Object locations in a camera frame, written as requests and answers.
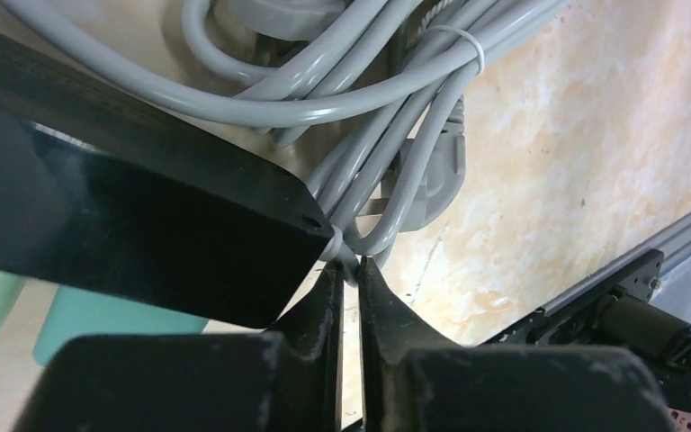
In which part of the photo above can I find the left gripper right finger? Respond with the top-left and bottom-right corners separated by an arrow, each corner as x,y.
358,257 -> 673,431

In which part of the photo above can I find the grey cable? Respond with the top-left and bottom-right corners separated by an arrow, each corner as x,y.
0,0 -> 573,284

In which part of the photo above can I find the teal plug on black strip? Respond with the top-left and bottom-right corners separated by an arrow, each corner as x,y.
32,285 -> 208,365

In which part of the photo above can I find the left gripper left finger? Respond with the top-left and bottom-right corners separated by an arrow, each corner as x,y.
13,265 -> 344,431

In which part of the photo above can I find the black power strip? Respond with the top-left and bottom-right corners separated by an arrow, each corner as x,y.
0,34 -> 333,329

